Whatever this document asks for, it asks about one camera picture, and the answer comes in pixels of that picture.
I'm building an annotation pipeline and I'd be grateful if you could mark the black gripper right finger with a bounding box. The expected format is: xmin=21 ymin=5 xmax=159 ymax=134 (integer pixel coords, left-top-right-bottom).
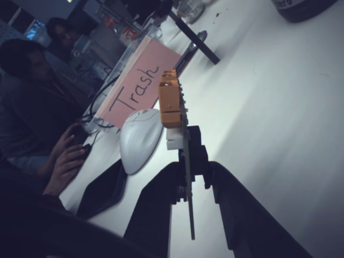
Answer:
xmin=203 ymin=160 xmax=314 ymax=258

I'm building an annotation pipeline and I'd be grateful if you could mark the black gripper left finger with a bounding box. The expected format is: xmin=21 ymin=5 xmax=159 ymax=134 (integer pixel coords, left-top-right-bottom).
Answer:
xmin=122 ymin=160 xmax=181 ymax=258

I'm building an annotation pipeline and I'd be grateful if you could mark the small black computer mouse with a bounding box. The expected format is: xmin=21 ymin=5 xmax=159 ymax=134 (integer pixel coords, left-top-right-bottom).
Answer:
xmin=80 ymin=144 xmax=92 ymax=161

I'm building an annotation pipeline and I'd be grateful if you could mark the circuit board with orange connectors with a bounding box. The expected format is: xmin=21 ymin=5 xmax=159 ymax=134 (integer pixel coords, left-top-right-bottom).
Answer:
xmin=157 ymin=69 xmax=210 ymax=241

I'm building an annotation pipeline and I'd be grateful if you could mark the hand on black mouse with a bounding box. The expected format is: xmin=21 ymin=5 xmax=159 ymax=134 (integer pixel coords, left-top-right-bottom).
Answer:
xmin=42 ymin=125 xmax=88 ymax=197

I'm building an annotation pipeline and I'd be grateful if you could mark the white computer mouse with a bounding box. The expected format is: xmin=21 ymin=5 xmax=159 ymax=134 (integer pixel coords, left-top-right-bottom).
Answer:
xmin=119 ymin=108 xmax=164 ymax=176

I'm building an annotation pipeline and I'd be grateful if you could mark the pink paper Trash sign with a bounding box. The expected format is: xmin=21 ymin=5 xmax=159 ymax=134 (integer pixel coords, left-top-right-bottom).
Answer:
xmin=98 ymin=36 xmax=183 ymax=130

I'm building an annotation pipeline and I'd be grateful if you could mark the black marker pen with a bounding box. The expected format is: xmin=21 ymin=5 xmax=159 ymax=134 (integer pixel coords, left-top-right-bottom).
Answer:
xmin=174 ymin=51 xmax=194 ymax=77

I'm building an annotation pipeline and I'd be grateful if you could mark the clear plastic box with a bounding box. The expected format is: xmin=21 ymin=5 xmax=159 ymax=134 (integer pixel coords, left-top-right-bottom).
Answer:
xmin=80 ymin=25 xmax=183 ymax=135

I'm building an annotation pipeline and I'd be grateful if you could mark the seated person in dark top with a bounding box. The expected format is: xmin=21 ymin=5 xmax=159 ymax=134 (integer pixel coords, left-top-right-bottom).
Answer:
xmin=0 ymin=39 xmax=94 ymax=167

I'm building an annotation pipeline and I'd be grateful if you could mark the black flat bar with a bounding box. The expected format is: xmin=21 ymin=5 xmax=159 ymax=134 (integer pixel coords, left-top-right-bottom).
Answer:
xmin=168 ymin=10 xmax=221 ymax=65

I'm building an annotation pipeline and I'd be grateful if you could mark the clear container with red label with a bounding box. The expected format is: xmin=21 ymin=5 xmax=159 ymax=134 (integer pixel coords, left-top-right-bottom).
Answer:
xmin=122 ymin=25 xmax=140 ymax=44

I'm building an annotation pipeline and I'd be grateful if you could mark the dark-haired person in background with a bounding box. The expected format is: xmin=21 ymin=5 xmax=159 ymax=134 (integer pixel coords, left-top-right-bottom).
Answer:
xmin=47 ymin=17 xmax=95 ymax=81

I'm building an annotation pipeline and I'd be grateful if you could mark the clear glass jar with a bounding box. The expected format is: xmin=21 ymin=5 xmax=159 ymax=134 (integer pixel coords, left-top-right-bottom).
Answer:
xmin=177 ymin=0 xmax=206 ymax=24

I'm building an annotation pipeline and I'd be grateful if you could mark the black cable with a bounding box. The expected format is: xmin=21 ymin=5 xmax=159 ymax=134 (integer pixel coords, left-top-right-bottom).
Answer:
xmin=80 ymin=75 xmax=120 ymax=135

